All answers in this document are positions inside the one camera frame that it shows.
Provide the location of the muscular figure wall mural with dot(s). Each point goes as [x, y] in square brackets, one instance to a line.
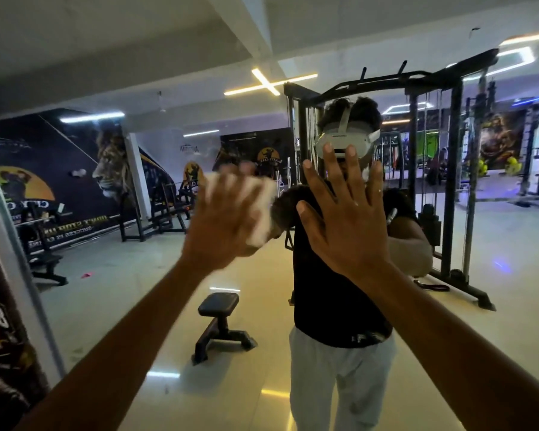
[503, 139]

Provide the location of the person's left hand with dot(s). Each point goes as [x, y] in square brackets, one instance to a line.
[215, 228]

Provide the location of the hexagonal ceiling light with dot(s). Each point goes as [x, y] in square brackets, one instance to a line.
[519, 58]

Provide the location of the person's right hand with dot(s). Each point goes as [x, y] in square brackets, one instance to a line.
[355, 237]

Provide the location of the white head-worn headset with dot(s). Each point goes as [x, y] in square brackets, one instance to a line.
[337, 136]

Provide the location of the black incline bench machine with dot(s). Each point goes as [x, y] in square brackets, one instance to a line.
[161, 210]

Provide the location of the black t-shirt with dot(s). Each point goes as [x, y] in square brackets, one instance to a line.
[328, 305]

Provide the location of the black flat gym bench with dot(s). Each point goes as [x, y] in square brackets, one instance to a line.
[219, 309]

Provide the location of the white mirror frame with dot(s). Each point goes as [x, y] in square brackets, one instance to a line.
[22, 273]

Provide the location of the lion wall mural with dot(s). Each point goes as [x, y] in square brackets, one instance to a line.
[72, 175]

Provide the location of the yellow weight plate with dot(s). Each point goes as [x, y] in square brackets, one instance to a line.
[481, 167]
[513, 166]

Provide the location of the short ceiling strip light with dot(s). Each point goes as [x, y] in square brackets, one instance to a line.
[201, 133]

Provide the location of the person's right forearm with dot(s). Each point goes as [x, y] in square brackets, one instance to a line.
[453, 354]

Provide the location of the person's right thumb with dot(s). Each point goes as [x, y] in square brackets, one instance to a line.
[310, 224]

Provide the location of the person's right middle finger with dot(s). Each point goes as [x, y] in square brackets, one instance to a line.
[337, 177]

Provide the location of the person's left forearm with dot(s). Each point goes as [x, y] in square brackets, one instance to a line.
[125, 354]

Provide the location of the light grey trousers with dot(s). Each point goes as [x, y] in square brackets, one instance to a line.
[323, 381]

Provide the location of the long ceiling strip light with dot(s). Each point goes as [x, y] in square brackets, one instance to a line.
[92, 117]

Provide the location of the person's right little finger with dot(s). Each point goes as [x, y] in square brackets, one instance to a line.
[377, 190]

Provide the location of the dark printed wall poster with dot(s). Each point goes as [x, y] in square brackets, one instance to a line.
[4, 345]

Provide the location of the cross-shaped ceiling light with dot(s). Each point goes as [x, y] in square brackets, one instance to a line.
[266, 82]

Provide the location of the person's left fingers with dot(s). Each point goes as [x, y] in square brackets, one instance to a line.
[233, 183]

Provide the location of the white cleaning cloth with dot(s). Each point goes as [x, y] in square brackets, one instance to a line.
[263, 206]

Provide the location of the black weight bench rack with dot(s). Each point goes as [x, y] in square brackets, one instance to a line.
[45, 260]

